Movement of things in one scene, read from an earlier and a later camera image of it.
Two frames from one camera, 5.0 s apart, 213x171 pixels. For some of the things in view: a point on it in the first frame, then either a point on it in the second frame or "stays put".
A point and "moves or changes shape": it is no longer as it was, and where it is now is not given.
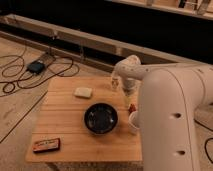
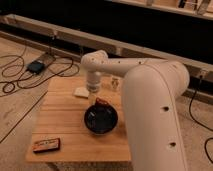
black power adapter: [35, 66] stays put
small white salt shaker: [115, 83] stays put
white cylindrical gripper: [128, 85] -> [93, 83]
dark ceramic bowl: [100, 118] stays put
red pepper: [132, 108] moves or changes shape
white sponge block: [83, 92] stays put
